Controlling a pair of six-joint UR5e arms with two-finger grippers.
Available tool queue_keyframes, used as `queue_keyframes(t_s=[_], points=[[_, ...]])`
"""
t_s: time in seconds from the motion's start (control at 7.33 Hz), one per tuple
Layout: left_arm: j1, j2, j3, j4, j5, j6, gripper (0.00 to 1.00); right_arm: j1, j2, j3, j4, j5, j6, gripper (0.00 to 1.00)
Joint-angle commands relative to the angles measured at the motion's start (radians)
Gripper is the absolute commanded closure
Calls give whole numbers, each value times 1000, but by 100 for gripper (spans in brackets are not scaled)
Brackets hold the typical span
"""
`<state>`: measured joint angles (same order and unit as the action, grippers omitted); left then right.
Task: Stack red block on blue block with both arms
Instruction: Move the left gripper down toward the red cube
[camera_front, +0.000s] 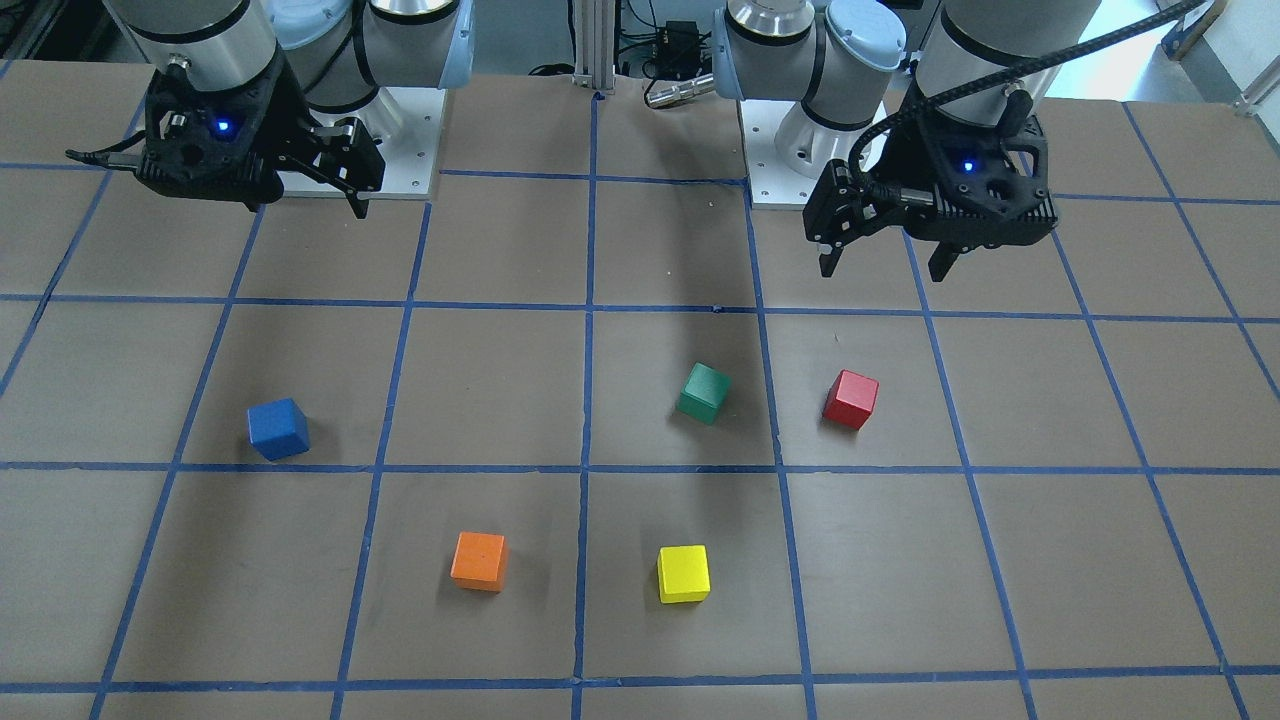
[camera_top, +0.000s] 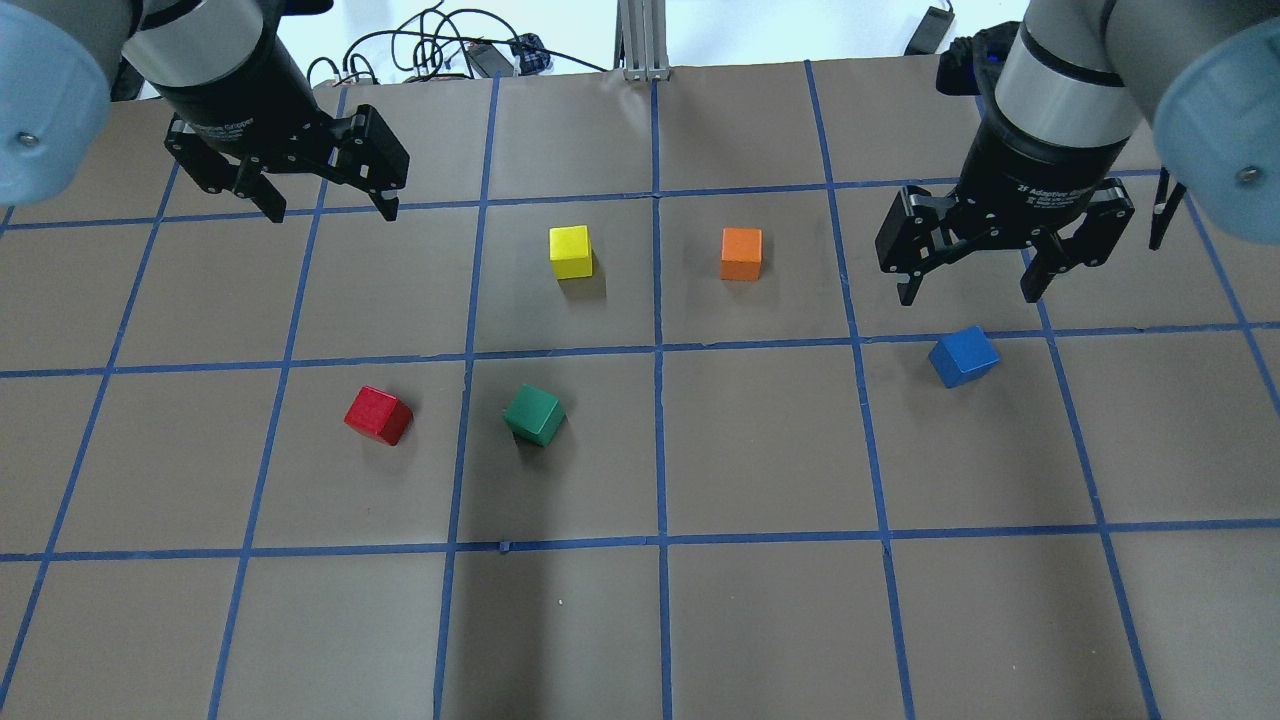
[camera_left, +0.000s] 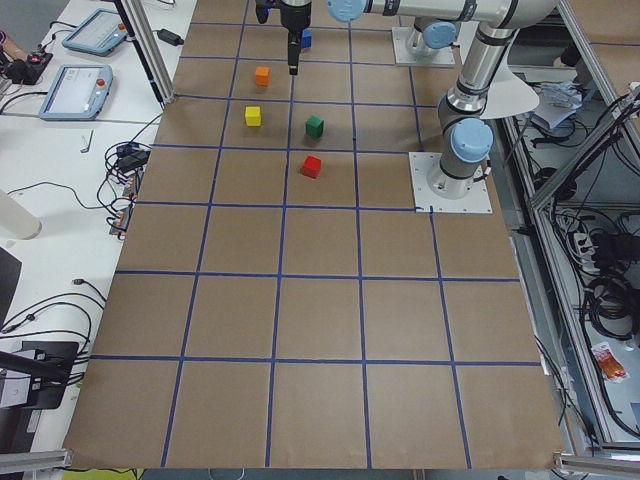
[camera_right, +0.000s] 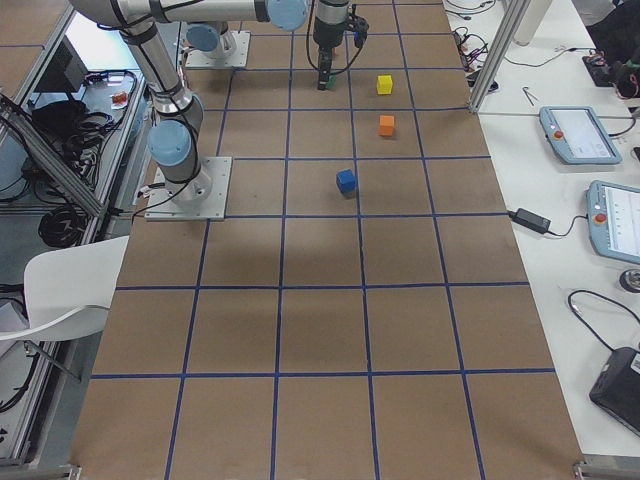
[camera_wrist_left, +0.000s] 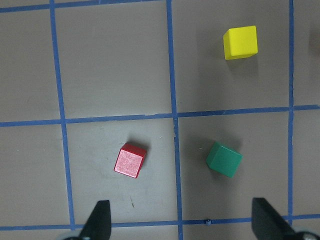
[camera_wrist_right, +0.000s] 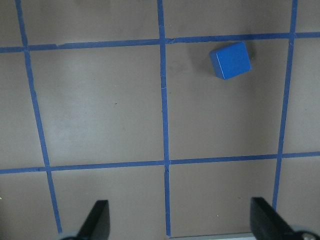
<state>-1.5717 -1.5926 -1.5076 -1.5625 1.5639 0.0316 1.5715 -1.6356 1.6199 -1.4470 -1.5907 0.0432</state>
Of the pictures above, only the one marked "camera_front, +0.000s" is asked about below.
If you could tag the red wooden block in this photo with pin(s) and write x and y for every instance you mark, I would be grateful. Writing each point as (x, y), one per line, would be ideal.
(851, 400)

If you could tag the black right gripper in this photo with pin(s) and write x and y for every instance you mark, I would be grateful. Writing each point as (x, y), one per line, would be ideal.
(285, 112)

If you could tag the yellow wooden block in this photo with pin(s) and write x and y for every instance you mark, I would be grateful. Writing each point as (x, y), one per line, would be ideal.
(683, 573)

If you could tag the aluminium frame post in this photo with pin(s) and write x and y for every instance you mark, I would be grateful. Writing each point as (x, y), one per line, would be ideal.
(594, 44)

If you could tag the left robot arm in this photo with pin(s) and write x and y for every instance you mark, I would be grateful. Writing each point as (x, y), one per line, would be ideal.
(837, 58)

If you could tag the black electronics box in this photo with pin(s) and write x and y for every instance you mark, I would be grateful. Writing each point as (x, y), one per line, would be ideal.
(678, 49)

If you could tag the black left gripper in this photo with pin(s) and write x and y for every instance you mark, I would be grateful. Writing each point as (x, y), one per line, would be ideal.
(908, 152)

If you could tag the orange wooden block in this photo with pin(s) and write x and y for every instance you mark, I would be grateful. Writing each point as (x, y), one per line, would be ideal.
(480, 562)

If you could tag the silver cylindrical connector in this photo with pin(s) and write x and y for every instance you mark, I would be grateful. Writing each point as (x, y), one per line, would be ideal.
(680, 92)

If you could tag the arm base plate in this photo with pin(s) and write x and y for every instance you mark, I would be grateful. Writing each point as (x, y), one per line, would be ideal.
(780, 160)
(407, 123)

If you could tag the blue wooden block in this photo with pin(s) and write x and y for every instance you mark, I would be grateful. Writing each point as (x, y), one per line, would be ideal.
(278, 429)

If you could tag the green wooden block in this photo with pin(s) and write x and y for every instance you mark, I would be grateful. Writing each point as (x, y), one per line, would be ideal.
(704, 393)

